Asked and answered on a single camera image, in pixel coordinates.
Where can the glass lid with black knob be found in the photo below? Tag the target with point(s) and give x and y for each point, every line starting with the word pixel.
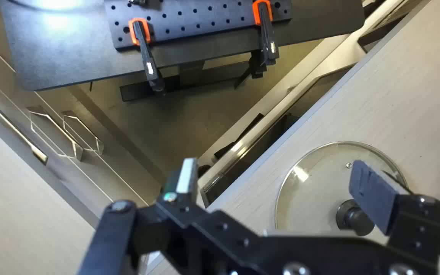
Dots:
pixel 316 191

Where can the black perforated breadboard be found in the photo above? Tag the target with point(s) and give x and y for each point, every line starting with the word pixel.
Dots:
pixel 198 20

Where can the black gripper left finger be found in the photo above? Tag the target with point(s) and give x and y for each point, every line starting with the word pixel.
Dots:
pixel 185 179

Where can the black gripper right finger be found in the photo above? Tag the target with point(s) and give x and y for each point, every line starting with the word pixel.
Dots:
pixel 373 196

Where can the black work table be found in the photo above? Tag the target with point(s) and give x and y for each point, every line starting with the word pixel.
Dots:
pixel 52 55

